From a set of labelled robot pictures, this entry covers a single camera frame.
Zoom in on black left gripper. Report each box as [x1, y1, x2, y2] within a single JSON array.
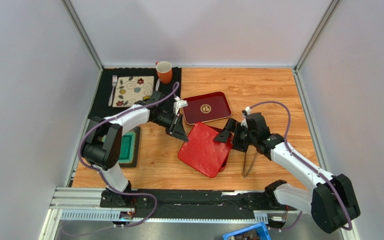
[[150, 112, 188, 143]]

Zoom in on red chocolate serving tray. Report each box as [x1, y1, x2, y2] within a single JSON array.
[[182, 91, 232, 125]]

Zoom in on metal serving tongs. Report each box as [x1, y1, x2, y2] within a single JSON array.
[[241, 150, 259, 179]]

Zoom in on red tin lid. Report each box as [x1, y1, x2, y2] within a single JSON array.
[[177, 122, 233, 178]]

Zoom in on red chocolate box with tray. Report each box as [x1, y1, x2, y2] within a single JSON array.
[[210, 126, 233, 173]]

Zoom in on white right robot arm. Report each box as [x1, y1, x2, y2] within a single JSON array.
[[214, 113, 361, 234]]

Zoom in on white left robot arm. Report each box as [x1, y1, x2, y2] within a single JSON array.
[[77, 91, 188, 196]]

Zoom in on silver table knife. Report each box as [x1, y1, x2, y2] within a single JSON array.
[[155, 79, 160, 91]]

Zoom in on orange mug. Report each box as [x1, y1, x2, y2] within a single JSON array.
[[155, 61, 173, 84]]

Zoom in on floral square plate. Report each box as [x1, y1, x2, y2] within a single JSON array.
[[111, 76, 155, 108]]

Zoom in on turquoise glazed dark plate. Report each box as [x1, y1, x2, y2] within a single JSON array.
[[118, 126, 142, 168]]

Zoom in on silver fork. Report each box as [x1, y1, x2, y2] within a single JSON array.
[[108, 75, 118, 107]]

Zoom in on black cloth placemat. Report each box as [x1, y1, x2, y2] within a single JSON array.
[[88, 67, 182, 119]]

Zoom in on blue plastic bin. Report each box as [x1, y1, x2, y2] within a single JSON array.
[[222, 222, 272, 240]]

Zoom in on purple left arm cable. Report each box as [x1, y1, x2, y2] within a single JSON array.
[[78, 81, 181, 229]]

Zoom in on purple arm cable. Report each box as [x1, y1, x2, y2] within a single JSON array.
[[78, 81, 181, 229], [244, 100, 353, 232]]

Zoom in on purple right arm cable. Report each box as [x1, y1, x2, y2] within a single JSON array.
[[244, 100, 353, 232]]

